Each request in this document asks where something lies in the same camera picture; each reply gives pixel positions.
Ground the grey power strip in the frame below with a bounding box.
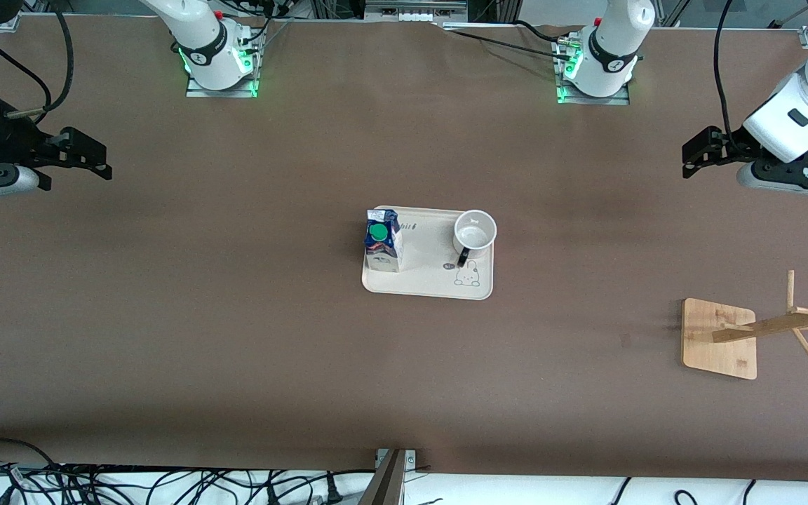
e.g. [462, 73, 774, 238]
[364, 0, 469, 23]

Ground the wooden cup stand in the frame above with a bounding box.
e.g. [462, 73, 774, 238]
[681, 269, 808, 381]

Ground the short black table cable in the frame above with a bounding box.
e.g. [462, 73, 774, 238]
[513, 20, 566, 44]

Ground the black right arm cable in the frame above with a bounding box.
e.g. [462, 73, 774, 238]
[4, 4, 74, 119]
[0, 21, 51, 124]

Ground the beige rabbit print tray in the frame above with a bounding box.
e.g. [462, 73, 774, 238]
[361, 205, 495, 302]

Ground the white smiley face cup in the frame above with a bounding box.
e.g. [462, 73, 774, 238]
[452, 209, 498, 268]

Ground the black looped cable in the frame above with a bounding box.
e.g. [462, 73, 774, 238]
[0, 438, 61, 492]

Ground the aluminium camera mount bar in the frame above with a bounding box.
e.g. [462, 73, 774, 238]
[357, 449, 408, 505]

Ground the brown table cover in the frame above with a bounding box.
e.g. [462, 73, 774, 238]
[0, 14, 808, 485]

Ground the blue white milk carton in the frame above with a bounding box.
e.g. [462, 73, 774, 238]
[364, 207, 404, 273]

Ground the long black table cable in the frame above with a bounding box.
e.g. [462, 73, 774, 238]
[446, 28, 577, 62]

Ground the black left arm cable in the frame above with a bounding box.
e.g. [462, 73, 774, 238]
[713, 0, 736, 141]

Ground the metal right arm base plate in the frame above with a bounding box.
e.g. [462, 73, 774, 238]
[186, 42, 260, 99]

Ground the small metal bracket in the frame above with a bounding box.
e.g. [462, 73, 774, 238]
[375, 448, 417, 469]

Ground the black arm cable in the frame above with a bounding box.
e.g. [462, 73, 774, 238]
[713, 0, 736, 141]
[0, 21, 51, 124]
[4, 4, 74, 119]

